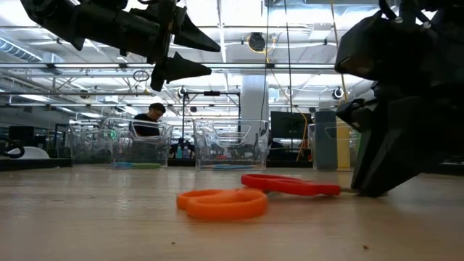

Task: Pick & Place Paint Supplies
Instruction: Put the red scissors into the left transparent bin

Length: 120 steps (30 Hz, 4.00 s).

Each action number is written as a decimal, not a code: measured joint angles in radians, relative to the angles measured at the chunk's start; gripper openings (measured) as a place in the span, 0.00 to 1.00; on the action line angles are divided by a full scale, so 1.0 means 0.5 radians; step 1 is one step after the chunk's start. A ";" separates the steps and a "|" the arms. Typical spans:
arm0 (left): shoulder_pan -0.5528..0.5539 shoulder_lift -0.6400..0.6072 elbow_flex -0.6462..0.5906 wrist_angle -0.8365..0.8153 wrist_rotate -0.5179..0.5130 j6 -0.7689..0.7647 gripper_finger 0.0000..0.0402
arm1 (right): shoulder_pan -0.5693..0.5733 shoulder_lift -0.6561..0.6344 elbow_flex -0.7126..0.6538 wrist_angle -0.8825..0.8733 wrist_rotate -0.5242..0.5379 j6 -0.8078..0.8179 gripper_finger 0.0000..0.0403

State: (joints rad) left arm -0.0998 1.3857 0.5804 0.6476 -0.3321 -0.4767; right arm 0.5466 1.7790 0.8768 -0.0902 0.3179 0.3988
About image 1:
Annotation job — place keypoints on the dark teal paint bottle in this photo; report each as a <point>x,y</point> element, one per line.
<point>325,141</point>

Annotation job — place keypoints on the yellow paint bottle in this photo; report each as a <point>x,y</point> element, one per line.
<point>343,145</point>

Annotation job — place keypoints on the clear plastic bin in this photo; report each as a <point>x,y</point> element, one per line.
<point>311,145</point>
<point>232,145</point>
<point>119,145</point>

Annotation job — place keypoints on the white trash can lid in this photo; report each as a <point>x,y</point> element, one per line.
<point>36,153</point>

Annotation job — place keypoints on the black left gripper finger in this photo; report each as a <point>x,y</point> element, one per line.
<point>192,38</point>
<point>185,69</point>

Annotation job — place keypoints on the white pillar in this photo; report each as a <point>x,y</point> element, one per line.
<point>253,98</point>

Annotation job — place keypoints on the long ceiling light strip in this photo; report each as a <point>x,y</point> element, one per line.
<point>253,66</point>

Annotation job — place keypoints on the silver ventilation duct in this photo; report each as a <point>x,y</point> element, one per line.
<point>18,50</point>

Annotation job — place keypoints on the person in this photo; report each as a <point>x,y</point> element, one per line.
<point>145,121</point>

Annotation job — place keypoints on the black camera rig frame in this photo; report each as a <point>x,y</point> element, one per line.
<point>212,93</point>

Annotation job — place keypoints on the black aluminium table frame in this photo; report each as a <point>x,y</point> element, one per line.
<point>290,164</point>

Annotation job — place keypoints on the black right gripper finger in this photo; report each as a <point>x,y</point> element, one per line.
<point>398,152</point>

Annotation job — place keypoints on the black computer monitor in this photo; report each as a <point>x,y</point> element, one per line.
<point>290,125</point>

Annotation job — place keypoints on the small teal bottle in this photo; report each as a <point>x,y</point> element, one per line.
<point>179,152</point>

